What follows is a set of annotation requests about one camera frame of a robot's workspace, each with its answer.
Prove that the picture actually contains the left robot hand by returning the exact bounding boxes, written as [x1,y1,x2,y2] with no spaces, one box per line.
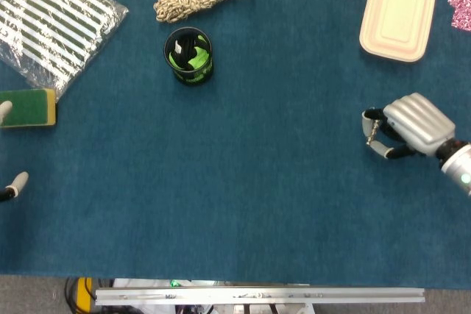
[0,100,29,203]

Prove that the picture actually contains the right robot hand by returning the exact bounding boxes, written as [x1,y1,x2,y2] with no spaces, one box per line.
[361,93,457,160]

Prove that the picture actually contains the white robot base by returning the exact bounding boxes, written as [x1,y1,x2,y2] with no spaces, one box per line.
[110,277,317,314]

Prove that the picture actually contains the green yellow sponge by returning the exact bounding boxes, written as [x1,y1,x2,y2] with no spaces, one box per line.
[0,88,58,129]

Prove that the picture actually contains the cream rectangular food container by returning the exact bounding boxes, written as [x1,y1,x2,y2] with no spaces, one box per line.
[358,0,439,63]

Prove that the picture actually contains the pink patterned cloth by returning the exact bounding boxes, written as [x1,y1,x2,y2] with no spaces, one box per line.
[447,0,471,32]

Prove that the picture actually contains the yellow block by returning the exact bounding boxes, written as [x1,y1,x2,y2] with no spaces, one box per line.
[76,276,96,312]

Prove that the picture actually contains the striped cloth in plastic bag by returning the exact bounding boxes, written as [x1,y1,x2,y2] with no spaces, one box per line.
[0,0,130,101]

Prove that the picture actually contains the black mesh cup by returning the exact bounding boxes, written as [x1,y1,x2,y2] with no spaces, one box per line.
[163,26,215,87]

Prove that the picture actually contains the green black rolled item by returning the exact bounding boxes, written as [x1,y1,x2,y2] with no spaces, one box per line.
[167,33,211,71]

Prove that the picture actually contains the black cables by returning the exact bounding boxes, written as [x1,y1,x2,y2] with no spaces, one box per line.
[64,276,93,314]

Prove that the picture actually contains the aluminium profile rail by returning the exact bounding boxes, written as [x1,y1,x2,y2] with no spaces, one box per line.
[94,286,426,306]

